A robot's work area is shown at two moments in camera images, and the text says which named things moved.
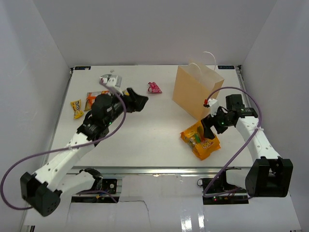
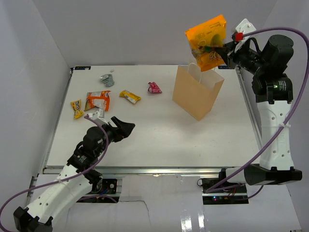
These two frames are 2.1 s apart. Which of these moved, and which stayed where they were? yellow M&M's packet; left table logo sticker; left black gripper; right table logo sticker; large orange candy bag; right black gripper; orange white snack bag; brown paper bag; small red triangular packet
Moved: left black gripper; right black gripper; large orange candy bag
Stayed: left table logo sticker; yellow M&M's packet; small red triangular packet; orange white snack bag; brown paper bag; right table logo sticker
